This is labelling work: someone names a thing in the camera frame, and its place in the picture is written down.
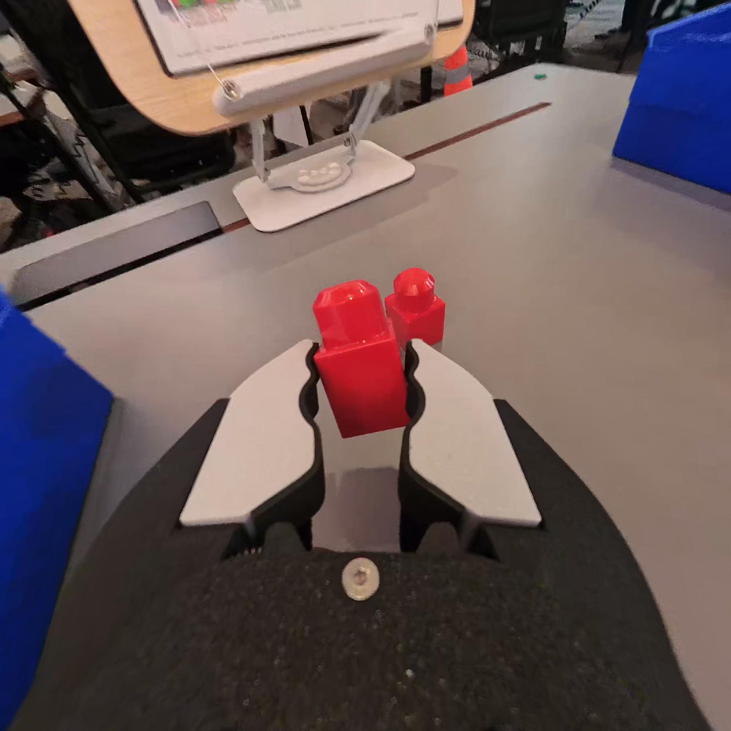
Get printed instruction sheet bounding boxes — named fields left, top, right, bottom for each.
left=135, top=0, right=467, bottom=78

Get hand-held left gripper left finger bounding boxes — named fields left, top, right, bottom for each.
left=181, top=340, right=327, bottom=530

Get orange traffic cone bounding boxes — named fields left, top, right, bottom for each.
left=440, top=44, right=475, bottom=98

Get blue plastic bin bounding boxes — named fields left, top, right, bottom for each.
left=0, top=288, right=115, bottom=720
left=614, top=0, right=731, bottom=195

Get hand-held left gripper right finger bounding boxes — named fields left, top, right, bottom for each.
left=399, top=340, right=543, bottom=530

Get wooden display board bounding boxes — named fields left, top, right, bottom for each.
left=69, top=0, right=475, bottom=136

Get red toy building block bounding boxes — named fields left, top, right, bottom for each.
left=385, top=269, right=446, bottom=347
left=312, top=280, right=412, bottom=438

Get black flat panel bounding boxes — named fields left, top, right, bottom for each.
left=0, top=200, right=223, bottom=309

